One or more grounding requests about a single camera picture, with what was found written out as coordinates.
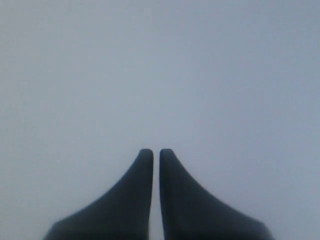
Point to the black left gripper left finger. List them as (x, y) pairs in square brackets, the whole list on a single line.
[(122, 213)]

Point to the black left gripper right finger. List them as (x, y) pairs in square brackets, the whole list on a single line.
[(190, 212)]

